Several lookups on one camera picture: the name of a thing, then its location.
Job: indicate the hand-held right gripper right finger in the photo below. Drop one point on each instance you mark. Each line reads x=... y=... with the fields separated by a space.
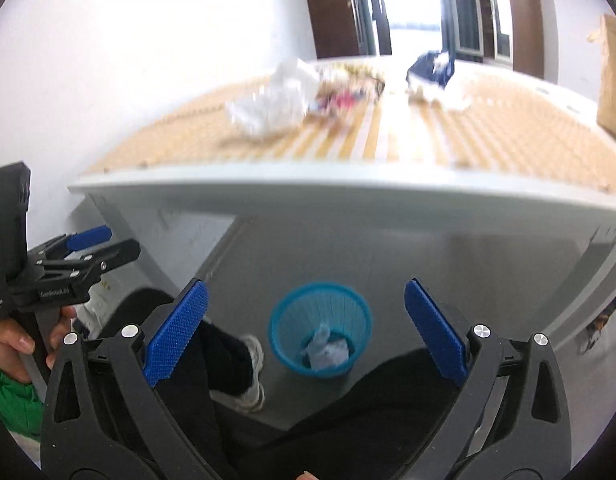
x=435 y=332

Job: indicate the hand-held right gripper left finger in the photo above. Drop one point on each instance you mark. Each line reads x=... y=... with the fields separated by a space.
x=178 y=332

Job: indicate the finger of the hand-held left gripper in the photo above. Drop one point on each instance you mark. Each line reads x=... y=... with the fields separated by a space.
x=118 y=252
x=90 y=236

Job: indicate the blue plastic wastebasket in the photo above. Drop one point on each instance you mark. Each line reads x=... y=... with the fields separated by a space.
x=288 y=320

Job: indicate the white tissue paper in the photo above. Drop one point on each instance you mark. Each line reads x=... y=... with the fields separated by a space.
x=273 y=100

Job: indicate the blue plastic bag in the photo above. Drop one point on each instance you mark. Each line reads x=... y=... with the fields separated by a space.
x=430 y=67

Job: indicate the person's left forearm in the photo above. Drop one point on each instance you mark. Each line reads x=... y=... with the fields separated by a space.
x=10 y=400

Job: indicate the person's left hand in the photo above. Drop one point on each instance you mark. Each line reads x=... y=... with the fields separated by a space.
x=10 y=347

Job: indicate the person's left leg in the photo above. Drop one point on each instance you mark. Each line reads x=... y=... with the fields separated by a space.
x=223 y=355

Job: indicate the person's leg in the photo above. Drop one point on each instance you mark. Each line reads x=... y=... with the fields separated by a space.
x=368 y=410
x=223 y=355

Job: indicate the white sneaker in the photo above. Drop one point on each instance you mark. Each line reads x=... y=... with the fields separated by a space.
x=250 y=375

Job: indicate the person's right leg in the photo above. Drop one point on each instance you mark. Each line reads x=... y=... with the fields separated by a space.
x=368 y=410

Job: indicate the clear plastic wrap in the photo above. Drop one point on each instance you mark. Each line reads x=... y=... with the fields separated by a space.
x=319 y=335

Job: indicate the white table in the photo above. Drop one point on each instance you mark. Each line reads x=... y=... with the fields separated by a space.
x=338 y=195

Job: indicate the beige patterned table mat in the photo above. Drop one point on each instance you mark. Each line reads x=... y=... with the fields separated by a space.
x=412 y=135

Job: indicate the small crumpled white paper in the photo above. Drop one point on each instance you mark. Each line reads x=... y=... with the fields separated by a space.
x=447 y=97

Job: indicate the pink snack wrapper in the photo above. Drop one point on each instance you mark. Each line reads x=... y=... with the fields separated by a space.
x=347 y=100

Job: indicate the cardboard box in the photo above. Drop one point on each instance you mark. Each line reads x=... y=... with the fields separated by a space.
x=612 y=80

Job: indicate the white framed window sash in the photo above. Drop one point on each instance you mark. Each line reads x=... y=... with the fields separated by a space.
x=465 y=15

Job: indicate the brown wooden cabinet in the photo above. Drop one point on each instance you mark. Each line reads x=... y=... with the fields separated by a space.
x=522 y=20

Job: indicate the brown door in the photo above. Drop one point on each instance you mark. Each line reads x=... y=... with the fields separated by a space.
x=328 y=5

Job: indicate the bright window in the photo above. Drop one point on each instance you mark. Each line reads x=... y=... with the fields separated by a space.
x=412 y=5

